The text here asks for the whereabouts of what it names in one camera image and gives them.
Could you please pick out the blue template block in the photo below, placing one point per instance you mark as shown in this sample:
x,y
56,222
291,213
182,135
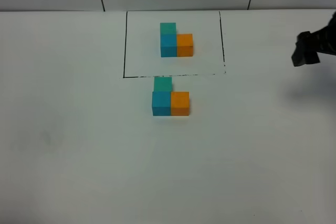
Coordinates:
x,y
168,45

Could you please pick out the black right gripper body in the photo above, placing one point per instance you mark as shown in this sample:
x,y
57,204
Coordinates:
x,y
308,45

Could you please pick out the green template block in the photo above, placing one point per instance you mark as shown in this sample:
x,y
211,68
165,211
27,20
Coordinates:
x,y
168,28

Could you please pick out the orange template block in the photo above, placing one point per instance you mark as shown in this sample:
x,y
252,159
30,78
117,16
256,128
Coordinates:
x,y
185,45

